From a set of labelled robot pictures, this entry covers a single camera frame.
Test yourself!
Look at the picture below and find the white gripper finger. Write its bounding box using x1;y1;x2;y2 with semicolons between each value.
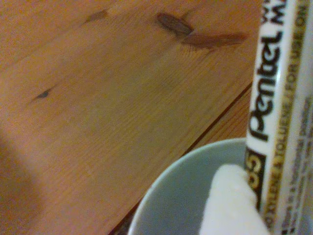
199;163;270;235

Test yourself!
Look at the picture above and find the white marker black cap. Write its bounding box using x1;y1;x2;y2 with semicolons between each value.
244;0;313;235

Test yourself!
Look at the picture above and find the white mug green blue pattern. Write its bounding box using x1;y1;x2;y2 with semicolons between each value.
127;137;313;235

